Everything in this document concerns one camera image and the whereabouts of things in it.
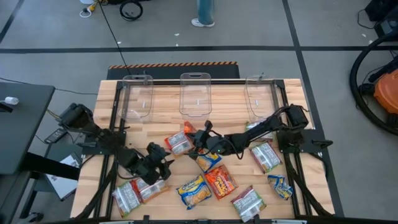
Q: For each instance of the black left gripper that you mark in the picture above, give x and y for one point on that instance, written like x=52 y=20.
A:
x=155 y=172

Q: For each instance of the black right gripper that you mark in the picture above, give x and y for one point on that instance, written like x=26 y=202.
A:
x=210 y=144

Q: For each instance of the red white packet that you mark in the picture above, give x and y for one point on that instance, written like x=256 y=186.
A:
x=178 y=143

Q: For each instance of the orange Saucy Noods ramen pack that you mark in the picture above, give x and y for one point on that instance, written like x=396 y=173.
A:
x=152 y=189
x=189 y=127
x=220 y=182

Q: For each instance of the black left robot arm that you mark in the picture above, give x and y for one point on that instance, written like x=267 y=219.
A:
x=77 y=116

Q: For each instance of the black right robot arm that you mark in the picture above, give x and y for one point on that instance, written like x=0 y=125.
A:
x=258 y=130

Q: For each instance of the clear plastic bin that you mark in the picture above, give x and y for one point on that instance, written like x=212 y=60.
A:
x=196 y=96
x=136 y=99
x=259 y=99

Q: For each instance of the black hazard-striped floor mat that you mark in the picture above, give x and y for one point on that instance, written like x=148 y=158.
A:
x=171 y=72

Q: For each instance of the white cardboard box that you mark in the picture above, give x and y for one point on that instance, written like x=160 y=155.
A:
x=62 y=183

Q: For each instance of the black power adapter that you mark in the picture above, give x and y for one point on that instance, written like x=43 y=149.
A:
x=55 y=136

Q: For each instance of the black desk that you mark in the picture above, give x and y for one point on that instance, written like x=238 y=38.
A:
x=25 y=130

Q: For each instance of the small white bottle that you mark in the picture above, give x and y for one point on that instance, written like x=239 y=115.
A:
x=11 y=100

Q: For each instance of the orange shop vacuum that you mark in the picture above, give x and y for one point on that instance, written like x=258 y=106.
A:
x=388 y=90

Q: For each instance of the black equipment case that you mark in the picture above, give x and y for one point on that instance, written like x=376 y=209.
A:
x=385 y=12

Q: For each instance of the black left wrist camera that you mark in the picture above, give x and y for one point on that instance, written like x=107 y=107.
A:
x=155 y=148

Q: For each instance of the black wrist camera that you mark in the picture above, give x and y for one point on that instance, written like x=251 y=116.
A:
x=155 y=148
x=208 y=125

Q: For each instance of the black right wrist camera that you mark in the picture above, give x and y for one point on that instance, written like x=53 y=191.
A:
x=208 y=125

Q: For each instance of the black aluminium table frame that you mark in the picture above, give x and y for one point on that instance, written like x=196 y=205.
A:
x=164 y=82

